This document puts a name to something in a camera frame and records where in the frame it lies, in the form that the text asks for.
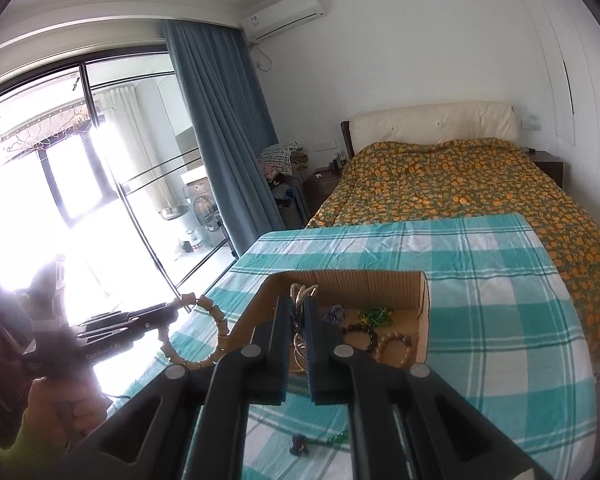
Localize cream padded headboard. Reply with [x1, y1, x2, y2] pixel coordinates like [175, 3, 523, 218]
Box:
[349, 101, 520, 162]

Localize tan bead bracelet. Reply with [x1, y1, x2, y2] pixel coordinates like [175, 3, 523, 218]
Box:
[374, 331, 415, 368]

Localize pile of clothes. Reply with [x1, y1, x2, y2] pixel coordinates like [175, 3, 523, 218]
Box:
[257, 142, 311, 182]

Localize washing machine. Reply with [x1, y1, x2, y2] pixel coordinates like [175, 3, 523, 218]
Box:
[181, 170, 227, 250]

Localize white wardrobe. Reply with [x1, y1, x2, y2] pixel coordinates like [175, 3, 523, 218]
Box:
[512, 0, 600, 211]

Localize thin metal bangles with bells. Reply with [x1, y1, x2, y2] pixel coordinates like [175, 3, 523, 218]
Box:
[289, 282, 322, 374]

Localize orange patterned bed blanket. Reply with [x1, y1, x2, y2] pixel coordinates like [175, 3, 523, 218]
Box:
[305, 137, 600, 376]

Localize glass sliding door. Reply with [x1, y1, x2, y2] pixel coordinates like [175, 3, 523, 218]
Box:
[0, 42, 241, 306]

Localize person's left hand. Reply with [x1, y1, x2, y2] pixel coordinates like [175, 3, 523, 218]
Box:
[26, 374, 108, 442]

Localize blue curtain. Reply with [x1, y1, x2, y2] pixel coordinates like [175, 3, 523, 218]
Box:
[161, 20, 287, 262]

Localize white air conditioner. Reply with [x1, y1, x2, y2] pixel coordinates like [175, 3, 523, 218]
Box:
[239, 0, 327, 44]

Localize wooden bead bracelet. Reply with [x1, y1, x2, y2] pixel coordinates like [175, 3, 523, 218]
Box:
[157, 292, 233, 372]

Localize green bead bracelet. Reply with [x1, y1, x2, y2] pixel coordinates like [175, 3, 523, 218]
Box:
[357, 306, 395, 326]

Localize dark wooden nightstand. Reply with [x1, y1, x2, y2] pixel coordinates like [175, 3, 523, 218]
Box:
[304, 167, 344, 214]
[526, 150, 566, 191]

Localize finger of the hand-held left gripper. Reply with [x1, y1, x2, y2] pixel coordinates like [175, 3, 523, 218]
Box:
[76, 301, 182, 325]
[77, 316, 178, 342]

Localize black bead bracelet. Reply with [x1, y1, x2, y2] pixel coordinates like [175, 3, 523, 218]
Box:
[341, 324, 380, 353]

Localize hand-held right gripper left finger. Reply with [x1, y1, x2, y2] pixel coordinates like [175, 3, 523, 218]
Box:
[67, 296, 298, 480]

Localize printed cardboard box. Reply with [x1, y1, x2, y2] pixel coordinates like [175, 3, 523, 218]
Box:
[229, 270, 431, 372]

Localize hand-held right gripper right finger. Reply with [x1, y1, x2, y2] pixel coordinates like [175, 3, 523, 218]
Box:
[305, 297, 536, 480]

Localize teal checked tablecloth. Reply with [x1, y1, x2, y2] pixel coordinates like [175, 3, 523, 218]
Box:
[107, 214, 598, 480]

